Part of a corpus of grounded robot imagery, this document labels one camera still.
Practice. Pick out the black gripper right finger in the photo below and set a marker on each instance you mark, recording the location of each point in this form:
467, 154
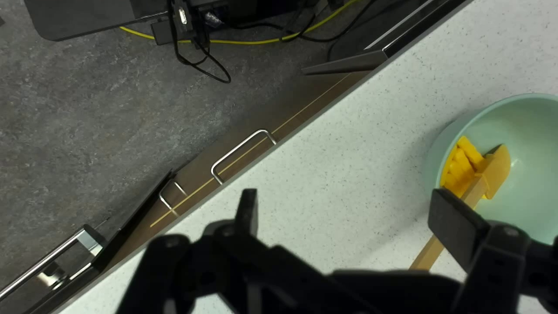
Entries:
456, 225

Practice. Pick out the yellow food pieces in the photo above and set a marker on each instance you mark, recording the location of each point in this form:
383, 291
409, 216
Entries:
461, 166

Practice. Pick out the mint green bowl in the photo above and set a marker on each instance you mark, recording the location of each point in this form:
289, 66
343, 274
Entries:
528, 126

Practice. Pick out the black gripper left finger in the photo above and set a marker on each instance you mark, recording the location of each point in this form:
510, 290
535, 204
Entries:
247, 216

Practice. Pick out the silver drawer handle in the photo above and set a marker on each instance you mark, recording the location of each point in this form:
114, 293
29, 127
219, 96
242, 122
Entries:
245, 147

